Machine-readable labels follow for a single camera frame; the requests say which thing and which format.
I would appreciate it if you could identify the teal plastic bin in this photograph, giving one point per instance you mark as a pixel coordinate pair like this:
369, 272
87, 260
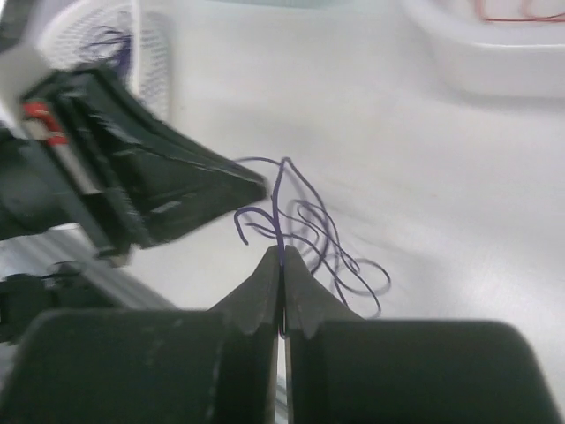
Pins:
300, 4

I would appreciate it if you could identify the white perforated tray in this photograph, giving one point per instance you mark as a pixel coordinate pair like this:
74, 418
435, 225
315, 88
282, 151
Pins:
133, 36

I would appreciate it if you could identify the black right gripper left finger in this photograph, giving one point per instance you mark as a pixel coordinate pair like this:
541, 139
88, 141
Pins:
247, 376

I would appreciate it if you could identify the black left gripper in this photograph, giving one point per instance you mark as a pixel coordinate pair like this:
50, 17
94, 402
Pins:
83, 150

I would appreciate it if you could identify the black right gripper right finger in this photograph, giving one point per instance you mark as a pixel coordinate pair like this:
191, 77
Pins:
308, 305

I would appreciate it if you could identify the white tub basket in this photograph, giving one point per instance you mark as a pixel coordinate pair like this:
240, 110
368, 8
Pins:
487, 60

